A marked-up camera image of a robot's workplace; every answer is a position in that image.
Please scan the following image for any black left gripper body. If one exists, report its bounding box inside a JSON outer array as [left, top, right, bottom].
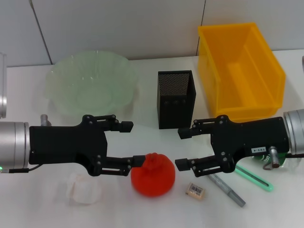
[[28, 114, 109, 177]]

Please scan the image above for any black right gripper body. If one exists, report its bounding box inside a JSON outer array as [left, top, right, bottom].
[[211, 115, 289, 173]]

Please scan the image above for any clear green-label water bottle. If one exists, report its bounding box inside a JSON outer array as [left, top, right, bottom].
[[251, 152, 288, 167]]

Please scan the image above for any white paper ball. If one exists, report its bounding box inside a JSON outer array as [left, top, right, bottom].
[[66, 172, 102, 207]]

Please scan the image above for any black mesh pen holder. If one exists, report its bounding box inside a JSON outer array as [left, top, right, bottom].
[[156, 70, 197, 130]]

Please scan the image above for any beige eraser with barcode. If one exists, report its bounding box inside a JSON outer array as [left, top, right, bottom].
[[185, 182, 206, 201]]

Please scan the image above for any grey glitter pen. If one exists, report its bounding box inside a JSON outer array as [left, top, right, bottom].
[[206, 173, 246, 208]]

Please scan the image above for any mint green utility knife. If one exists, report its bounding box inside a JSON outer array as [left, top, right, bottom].
[[235, 165, 274, 193]]

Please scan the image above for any clear green glass fruit plate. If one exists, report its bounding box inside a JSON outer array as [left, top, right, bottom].
[[45, 49, 140, 117]]

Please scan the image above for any silver round connector stub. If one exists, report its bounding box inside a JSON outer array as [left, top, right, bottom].
[[40, 114, 52, 126]]

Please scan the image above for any yellow plastic bin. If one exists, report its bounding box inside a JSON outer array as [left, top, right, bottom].
[[197, 22, 286, 123]]

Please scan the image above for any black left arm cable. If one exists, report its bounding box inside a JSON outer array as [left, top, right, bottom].
[[0, 165, 40, 174]]

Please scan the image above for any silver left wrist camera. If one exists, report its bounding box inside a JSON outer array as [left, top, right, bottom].
[[0, 53, 8, 119]]

